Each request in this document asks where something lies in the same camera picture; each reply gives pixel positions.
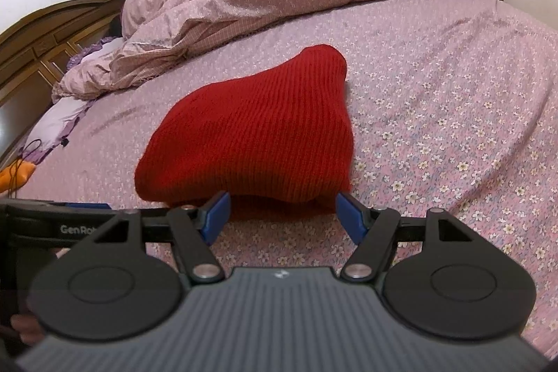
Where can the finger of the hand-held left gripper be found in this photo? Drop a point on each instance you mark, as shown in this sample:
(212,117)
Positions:
(83,207)

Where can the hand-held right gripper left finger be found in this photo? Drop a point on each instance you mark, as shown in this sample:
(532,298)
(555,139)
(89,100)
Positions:
(218,216)

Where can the orange thing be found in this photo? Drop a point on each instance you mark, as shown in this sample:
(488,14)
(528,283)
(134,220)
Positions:
(13,176)

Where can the purple pillow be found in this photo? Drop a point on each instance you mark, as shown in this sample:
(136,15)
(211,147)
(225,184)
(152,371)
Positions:
(61,119)

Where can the red knit cardigan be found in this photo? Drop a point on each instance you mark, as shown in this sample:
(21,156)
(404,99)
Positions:
(257,128)

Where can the person's left hand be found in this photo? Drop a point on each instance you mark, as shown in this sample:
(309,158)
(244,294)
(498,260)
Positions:
(27,328)

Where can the dark wooden headboard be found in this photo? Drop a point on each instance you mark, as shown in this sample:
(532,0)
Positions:
(39,45)

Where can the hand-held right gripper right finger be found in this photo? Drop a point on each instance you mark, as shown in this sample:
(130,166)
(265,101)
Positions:
(351,220)

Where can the floral pink bed sheet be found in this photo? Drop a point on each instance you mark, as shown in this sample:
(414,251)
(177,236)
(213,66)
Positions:
(436,115)

